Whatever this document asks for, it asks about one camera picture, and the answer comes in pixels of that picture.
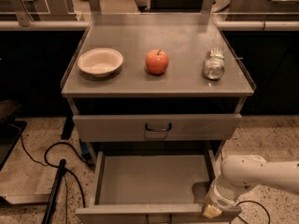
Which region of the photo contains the grey drawer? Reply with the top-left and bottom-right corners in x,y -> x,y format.
73,114 -> 241,142
76,150 -> 241,224

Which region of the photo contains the grey drawer cabinet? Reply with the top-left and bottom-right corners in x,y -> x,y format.
59,12 -> 256,161

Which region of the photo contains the white paper bowl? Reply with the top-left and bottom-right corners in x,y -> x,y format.
78,49 -> 123,77

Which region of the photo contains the white horizontal rail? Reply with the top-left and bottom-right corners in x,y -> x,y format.
0,21 -> 299,31

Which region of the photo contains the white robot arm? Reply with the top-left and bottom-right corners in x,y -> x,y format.
203,155 -> 299,218

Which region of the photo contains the red apple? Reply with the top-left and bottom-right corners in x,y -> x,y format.
145,49 -> 169,75

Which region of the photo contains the black device at left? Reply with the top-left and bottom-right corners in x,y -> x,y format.
0,100 -> 27,170

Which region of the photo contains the black pole on floor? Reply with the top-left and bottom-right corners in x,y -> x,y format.
42,159 -> 66,224

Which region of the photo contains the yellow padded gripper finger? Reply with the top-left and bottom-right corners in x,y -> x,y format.
202,204 -> 222,219

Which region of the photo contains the clear plastic bottle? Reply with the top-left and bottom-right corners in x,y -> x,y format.
203,48 -> 225,80

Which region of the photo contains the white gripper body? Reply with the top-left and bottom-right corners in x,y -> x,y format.
205,175 -> 249,210

